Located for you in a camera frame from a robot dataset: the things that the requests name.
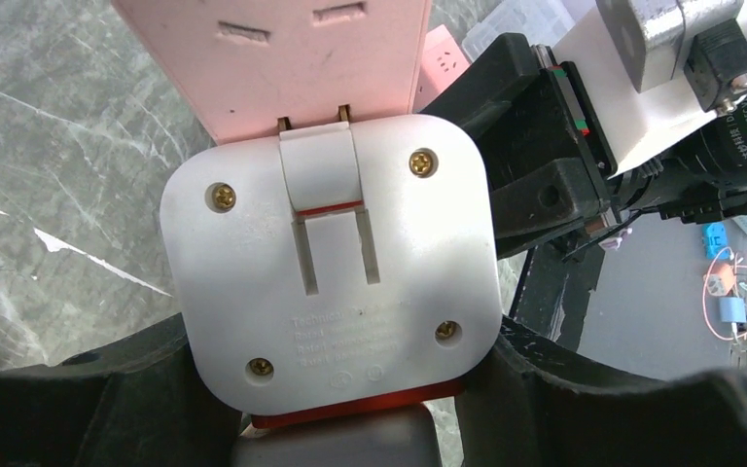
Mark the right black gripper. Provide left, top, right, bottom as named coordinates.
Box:
left=425, top=33, right=747, bottom=258

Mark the pink power strip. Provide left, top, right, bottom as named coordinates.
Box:
left=114, top=0, right=431, bottom=144

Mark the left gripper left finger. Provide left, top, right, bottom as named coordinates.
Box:
left=0, top=315, right=241, bottom=466

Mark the white cube adapter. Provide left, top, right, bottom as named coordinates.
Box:
left=230, top=404, right=443, bottom=466

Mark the pink cube socket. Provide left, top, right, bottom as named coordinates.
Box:
left=413, top=25, right=470, bottom=113

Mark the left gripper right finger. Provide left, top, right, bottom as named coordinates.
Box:
left=455, top=318, right=747, bottom=466

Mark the red cube adapter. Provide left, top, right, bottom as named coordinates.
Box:
left=160, top=115, right=503, bottom=416

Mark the clear screw box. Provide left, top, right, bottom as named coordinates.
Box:
left=461, top=0, right=575, bottom=61

